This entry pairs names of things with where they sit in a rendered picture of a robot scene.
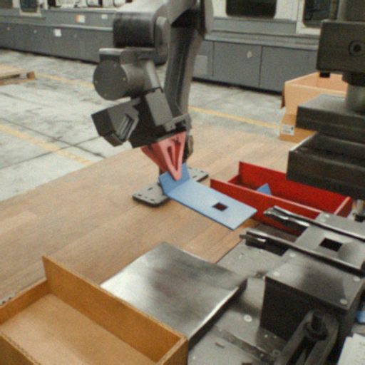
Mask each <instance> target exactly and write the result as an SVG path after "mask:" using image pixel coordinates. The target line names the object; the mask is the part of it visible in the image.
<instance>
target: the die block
mask: <svg viewBox="0 0 365 365"><path fill-rule="evenodd" d="M322 247H325V248H326V249H328V250H332V251H335V252H338V251H339V248H338V247H335V246H332V245H328V244H325V243H323V245H322ZM359 299H363V300H365V283H364V285H363V287H362V288H361V291H360V292H359V294H358V296H357V298H356V299H355V301H354V304H353V306H352V308H351V309H350V311H349V313H348V315H347V316H344V315H342V314H339V313H337V312H335V311H332V310H330V309H327V308H325V307H322V306H320V305H318V304H315V303H313V302H310V301H308V300H307V299H305V298H302V297H300V296H297V295H295V294H292V293H291V292H287V291H285V290H283V289H280V288H279V287H275V286H273V285H271V284H269V283H268V282H265V287H264V292H263V300H262V313H261V319H260V327H262V328H263V329H266V330H268V331H270V332H272V333H274V334H276V335H278V336H281V337H283V338H285V339H287V341H289V340H290V338H291V337H292V335H294V333H295V331H296V330H297V329H298V327H299V325H300V324H301V322H302V320H303V319H304V318H305V317H306V315H307V313H308V312H309V310H315V309H320V310H322V311H323V312H326V313H328V314H330V315H331V316H332V315H334V317H335V318H336V320H337V321H338V322H339V329H338V333H337V337H336V342H334V345H333V347H332V349H331V351H330V353H329V355H328V357H327V361H330V362H331V363H333V364H335V363H336V361H337V360H338V358H339V355H340V353H341V351H342V349H343V348H344V343H345V341H346V338H347V337H349V336H350V334H351V331H352V328H353V325H354V319H355V315H356V310H357V307H358V303H359Z"/></svg>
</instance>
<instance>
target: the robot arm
mask: <svg viewBox="0 0 365 365"><path fill-rule="evenodd" d="M213 20H214V10H213V5H212V0H200V1H197V0H136V1H134V2H133V3H131V4H124V5H123V6H122V7H120V8H119V9H118V10H116V12H115V14H114V16H113V19H112V48H105V49H100V50H99V52H98V60H99V64H98V65H97V66H96V68H95V70H94V73H93V79H92V81H93V85H94V88H95V90H96V92H97V93H98V95H99V96H100V97H102V98H104V100H106V101H117V100H118V99H121V98H127V97H129V98H130V101H128V102H124V103H121V104H118V105H115V106H111V107H108V108H104V109H102V110H99V111H97V113H93V114H91V118H92V121H93V124H94V127H95V129H96V130H97V132H98V135H99V136H100V137H103V139H104V140H105V141H106V142H107V143H110V144H111V145H112V146H113V147H117V146H120V145H123V144H124V143H126V142H127V141H128V142H129V143H130V145H131V148H132V149H133V148H139V147H141V148H140V149H141V152H142V153H143V154H145V155H147V156H148V157H149V158H150V159H151V160H152V161H153V162H154V163H155V164H156V165H158V166H159V176H161V175H162V174H163V173H166V172H167V171H168V172H169V173H170V175H171V176H172V177H173V179H174V180H178V179H180V178H181V177H182V165H183V164H186V166H187V159H188V158H189V157H190V156H191V155H192V154H193V153H194V149H193V145H194V140H193V135H191V134H190V130H191V129H193V126H192V124H191V121H192V119H191V117H190V114H189V113H188V98H189V93H190V84H191V80H192V75H193V70H194V66H195V59H196V57H197V52H198V51H199V48H200V46H201V43H202V39H204V40H205V39H206V34H210V33H211V30H212V25H213ZM168 44H169V56H168V62H167V66H166V71H165V80H164V84H163V88H162V85H161V82H160V79H159V76H158V72H157V70H156V68H155V66H154V63H153V59H152V58H139V57H138V55H145V54H153V55H165V54H166V51H167V46H168ZM125 47H135V48H125ZM136 48H154V50H152V49H136ZM187 170H188V172H189V176H190V179H191V180H194V181H196V182H198V183H200V182H201V181H203V180H205V179H207V178H209V172H208V171H206V170H201V169H198V168H194V167H190V166H187ZM132 197H133V200H134V201H137V202H140V203H142V204H144V205H148V206H151V207H160V206H161V205H163V204H165V203H166V202H168V201H170V200H171V199H170V198H168V197H167V196H165V195H163V191H162V188H161V186H160V182H159V179H158V178H157V181H155V182H153V183H151V184H149V185H148V186H147V187H144V188H143V189H141V190H139V191H137V192H134V193H133V194H132Z"/></svg>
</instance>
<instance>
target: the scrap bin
mask: <svg viewBox="0 0 365 365"><path fill-rule="evenodd" d="M285 175H286V173H285V172H283V171H280V170H275V169H271V168H266V167H263V166H259V165H255V164H251V163H248V162H245V161H243V160H240V161H239V172H238V173H237V174H236V175H235V176H233V177H232V178H230V179H229V180H227V181H225V182H224V181H221V180H217V179H214V178H210V189H213V190H216V191H218V192H220V193H222V194H223V195H227V196H229V197H230V198H232V199H233V200H236V201H239V202H241V203H243V204H245V205H247V206H250V207H253V208H254V209H256V210H257V213H255V214H254V215H253V216H251V219H253V220H256V221H257V222H261V223H264V224H266V225H270V226H273V227H276V228H279V229H281V230H285V231H288V232H291V233H294V235H298V236H302V234H303V232H300V231H297V230H293V229H291V228H289V227H285V226H283V225H281V224H279V223H277V222H276V221H274V220H272V218H270V217H264V212H266V211H267V209H268V208H269V207H274V206H278V207H280V208H282V209H284V210H286V211H288V212H290V213H293V214H295V215H301V216H303V217H307V218H309V219H312V220H316V218H317V217H318V216H319V215H320V214H321V213H322V212H328V213H330V214H333V215H337V216H340V217H345V218H347V217H348V216H349V215H350V213H351V208H352V205H353V201H354V199H353V198H352V197H347V196H345V195H339V194H336V193H333V192H329V191H325V190H320V189H317V188H315V187H309V186H307V185H304V184H301V183H297V182H293V181H290V180H285ZM266 183H267V184H268V187H269V190H270V192H271V194H272V196H271V195H267V194H264V193H260V192H257V191H255V190H257V189H259V188H260V187H263V185H265V184H266Z"/></svg>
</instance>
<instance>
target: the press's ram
mask: <svg viewBox="0 0 365 365"><path fill-rule="evenodd" d="M341 81H343V82H345V83H348V85H347V86H346V87H347V90H346V94H345V96H336V95H335V94H329V93H320V95H318V96H316V97H315V98H313V99H311V100H309V101H307V102H305V103H303V104H299V105H298V106H297V114H296V120H295V128H299V129H304V130H310V131H315V133H312V134H311V135H310V136H309V137H308V138H307V139H305V140H303V141H302V142H301V143H299V144H297V145H296V146H294V147H293V148H291V150H290V151H289V155H288V161H287V168H286V175H285V180H290V181H293V182H296V183H301V184H304V185H307V186H309V187H315V188H317V189H320V190H325V191H329V192H333V193H336V194H339V195H345V196H347V197H352V198H353V199H356V200H357V204H356V209H357V212H358V213H360V214H362V215H365V75H362V74H355V73H342V76H341Z"/></svg>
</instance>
